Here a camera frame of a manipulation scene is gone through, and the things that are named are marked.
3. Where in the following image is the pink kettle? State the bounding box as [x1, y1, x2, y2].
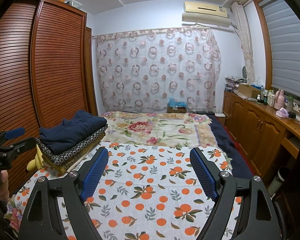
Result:
[274, 89, 285, 110]

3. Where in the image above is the long wooden cabinet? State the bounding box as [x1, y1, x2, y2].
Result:
[223, 91, 300, 182]

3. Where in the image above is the yellow plush toy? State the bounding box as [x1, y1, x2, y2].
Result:
[26, 145, 44, 172]

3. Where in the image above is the person's left hand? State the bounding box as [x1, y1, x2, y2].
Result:
[0, 170, 10, 202]

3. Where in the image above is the brown box with blue cloth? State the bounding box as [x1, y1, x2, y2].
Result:
[167, 98, 187, 114]

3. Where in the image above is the brown louvered wardrobe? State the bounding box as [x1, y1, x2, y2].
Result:
[0, 0, 98, 196]

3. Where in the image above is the floral beige quilt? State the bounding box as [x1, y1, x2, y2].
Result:
[102, 111, 217, 148]

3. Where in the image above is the navy blue blanket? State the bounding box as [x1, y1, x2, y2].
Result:
[207, 114, 253, 179]

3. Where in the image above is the pink circle-pattern curtain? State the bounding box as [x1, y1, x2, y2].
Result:
[96, 27, 221, 113]

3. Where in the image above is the orange fruit print sheet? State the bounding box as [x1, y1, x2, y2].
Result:
[5, 141, 243, 240]

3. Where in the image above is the navy blue printed t-shirt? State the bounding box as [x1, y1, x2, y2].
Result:
[40, 110, 107, 154]

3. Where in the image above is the black white circle-pattern cloth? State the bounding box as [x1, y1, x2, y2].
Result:
[36, 124, 108, 167]

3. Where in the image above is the beige side curtain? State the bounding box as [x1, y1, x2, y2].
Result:
[231, 2, 255, 85]

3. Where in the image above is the cardboard box on cabinet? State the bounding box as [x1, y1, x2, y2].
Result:
[238, 84, 261, 99]

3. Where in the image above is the pink tissue pack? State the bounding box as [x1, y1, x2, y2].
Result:
[276, 107, 289, 118]

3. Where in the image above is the white wall air conditioner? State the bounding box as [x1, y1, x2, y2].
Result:
[182, 1, 231, 28]

